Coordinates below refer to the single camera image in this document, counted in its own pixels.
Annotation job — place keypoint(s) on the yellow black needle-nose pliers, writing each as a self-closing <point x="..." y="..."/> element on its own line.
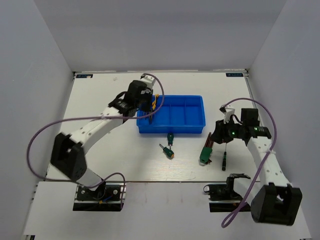
<point x="150" y="118"/>

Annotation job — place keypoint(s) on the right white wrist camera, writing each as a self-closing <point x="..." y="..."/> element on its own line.
<point x="228" y="111"/>

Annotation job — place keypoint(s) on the slim black green screwdriver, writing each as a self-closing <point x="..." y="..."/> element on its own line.
<point x="224" y="159"/>

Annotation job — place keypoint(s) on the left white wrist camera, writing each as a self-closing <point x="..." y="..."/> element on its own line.
<point x="149" y="80"/>

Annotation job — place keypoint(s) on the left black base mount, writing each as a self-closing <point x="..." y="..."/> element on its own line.
<point x="112" y="200"/>

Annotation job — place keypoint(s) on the blue compartment tray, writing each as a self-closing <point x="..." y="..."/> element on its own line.
<point x="179" y="114"/>

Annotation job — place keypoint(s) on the blue corner label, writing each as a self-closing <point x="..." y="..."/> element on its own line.
<point x="234" y="74"/>
<point x="84" y="76"/>

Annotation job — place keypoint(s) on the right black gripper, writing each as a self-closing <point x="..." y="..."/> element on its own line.
<point x="219" y="133"/>

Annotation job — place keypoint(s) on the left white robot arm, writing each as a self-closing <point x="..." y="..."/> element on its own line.
<point x="69" y="150"/>

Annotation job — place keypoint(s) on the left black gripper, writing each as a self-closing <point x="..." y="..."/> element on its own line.
<point x="148" y="93"/>

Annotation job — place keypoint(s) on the right blue corner label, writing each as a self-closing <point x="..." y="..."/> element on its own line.
<point x="234" y="74"/>

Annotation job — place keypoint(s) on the left blue corner label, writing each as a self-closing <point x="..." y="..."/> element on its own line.
<point x="84" y="76"/>

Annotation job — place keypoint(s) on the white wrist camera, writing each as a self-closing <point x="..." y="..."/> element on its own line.
<point x="228" y="111"/>
<point x="149" y="80"/>

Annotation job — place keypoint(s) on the green stubby phillips screwdriver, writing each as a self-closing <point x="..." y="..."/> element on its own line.
<point x="168" y="152"/>

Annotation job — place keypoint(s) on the green stubby screwdriver near tray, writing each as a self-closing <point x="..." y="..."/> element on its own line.
<point x="170" y="138"/>

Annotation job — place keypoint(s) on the green hex key set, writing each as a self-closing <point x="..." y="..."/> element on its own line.
<point x="206" y="151"/>

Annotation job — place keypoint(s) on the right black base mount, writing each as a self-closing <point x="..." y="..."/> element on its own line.
<point x="220" y="200"/>

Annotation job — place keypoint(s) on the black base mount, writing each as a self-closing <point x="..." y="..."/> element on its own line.
<point x="112" y="200"/>
<point x="220" y="200"/>

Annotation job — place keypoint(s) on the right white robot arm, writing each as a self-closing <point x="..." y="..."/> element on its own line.
<point x="272" y="200"/>

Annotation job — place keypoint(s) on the yellow black combination pliers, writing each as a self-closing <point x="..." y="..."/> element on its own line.
<point x="154" y="103"/>

